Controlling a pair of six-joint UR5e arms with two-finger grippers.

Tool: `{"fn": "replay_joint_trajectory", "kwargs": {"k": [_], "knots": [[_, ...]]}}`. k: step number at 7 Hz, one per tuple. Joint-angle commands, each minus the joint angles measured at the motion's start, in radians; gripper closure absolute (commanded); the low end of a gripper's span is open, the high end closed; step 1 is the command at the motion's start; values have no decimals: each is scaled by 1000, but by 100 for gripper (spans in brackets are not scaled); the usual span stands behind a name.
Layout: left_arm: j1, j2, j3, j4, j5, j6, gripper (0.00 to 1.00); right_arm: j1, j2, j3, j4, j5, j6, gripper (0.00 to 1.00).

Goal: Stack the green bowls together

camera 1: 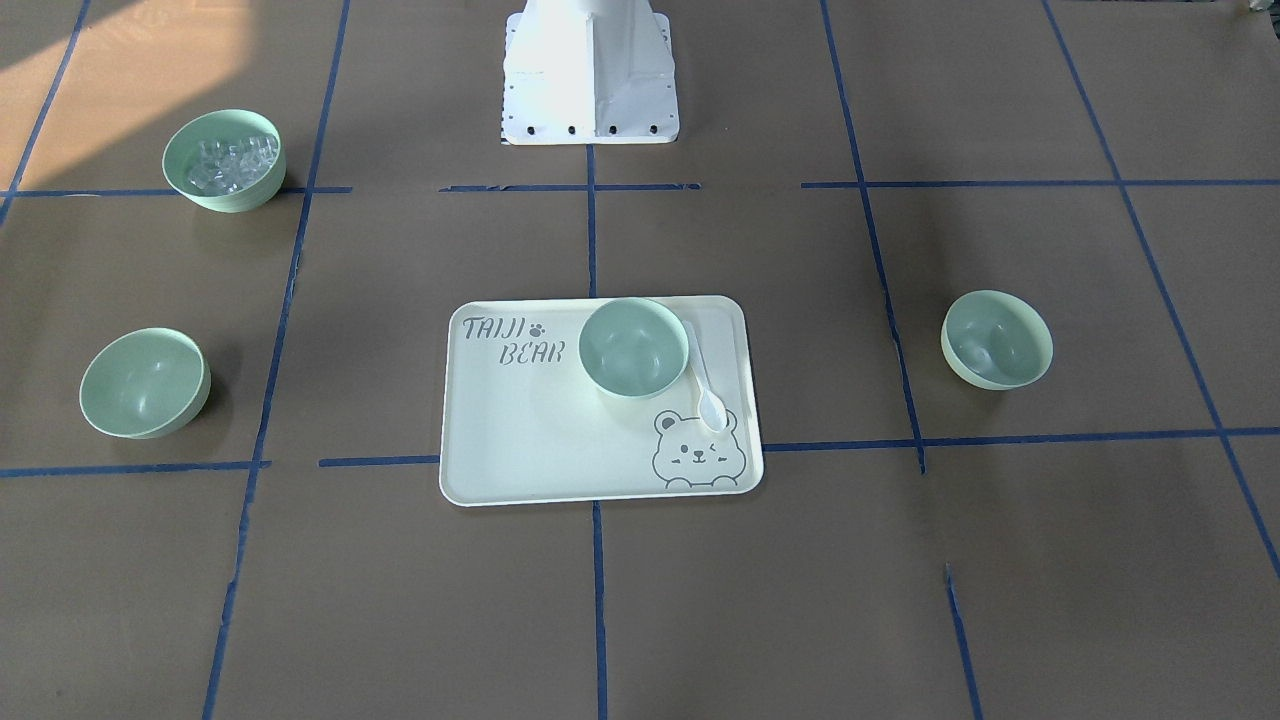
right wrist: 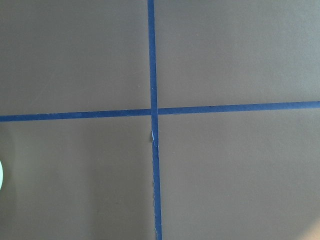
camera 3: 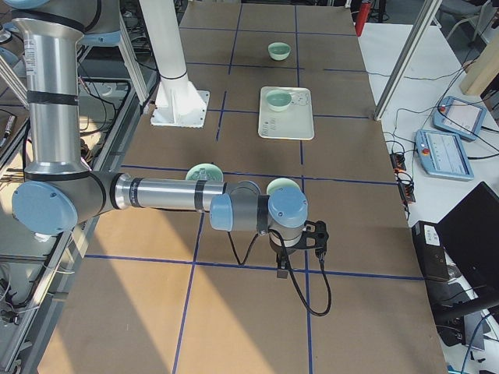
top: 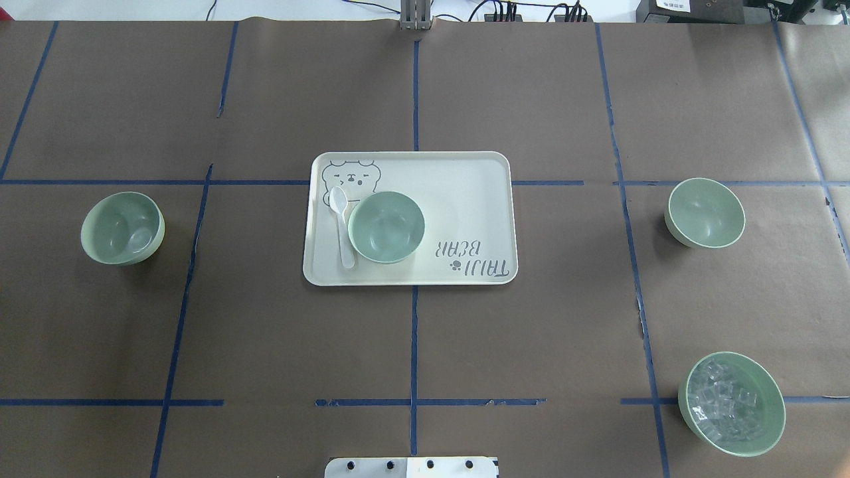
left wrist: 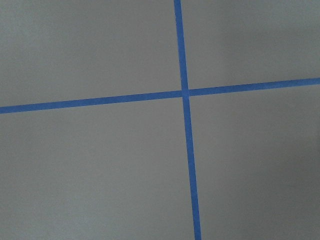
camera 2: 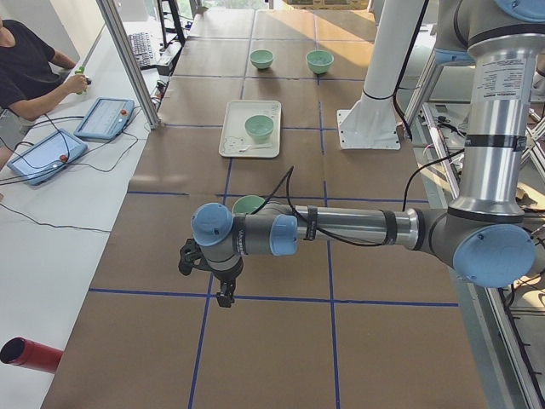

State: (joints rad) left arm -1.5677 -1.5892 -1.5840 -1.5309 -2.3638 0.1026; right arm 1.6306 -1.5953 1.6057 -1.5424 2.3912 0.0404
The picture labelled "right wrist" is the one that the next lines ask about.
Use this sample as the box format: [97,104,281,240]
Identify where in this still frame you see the green bowl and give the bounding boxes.
[0,161,4,189]

